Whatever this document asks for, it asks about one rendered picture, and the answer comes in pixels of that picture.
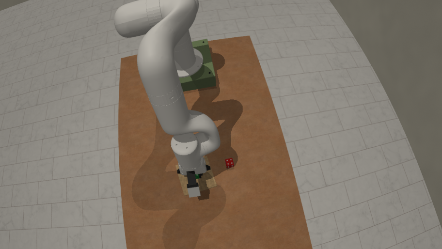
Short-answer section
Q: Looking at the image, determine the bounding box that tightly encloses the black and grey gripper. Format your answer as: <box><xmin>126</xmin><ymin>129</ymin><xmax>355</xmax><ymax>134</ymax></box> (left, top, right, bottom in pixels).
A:
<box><xmin>177</xmin><ymin>157</ymin><xmax>211</xmax><ymax>178</ymax></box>

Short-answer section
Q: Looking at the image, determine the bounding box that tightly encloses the red die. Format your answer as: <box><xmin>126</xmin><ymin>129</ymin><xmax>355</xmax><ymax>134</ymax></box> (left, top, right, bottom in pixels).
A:
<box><xmin>225</xmin><ymin>158</ymin><xmax>234</xmax><ymax>168</ymax></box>

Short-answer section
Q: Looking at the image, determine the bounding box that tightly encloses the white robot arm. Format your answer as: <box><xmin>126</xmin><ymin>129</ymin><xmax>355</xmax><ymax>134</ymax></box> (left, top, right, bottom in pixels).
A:
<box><xmin>114</xmin><ymin>0</ymin><xmax>221</xmax><ymax>197</ymax></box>

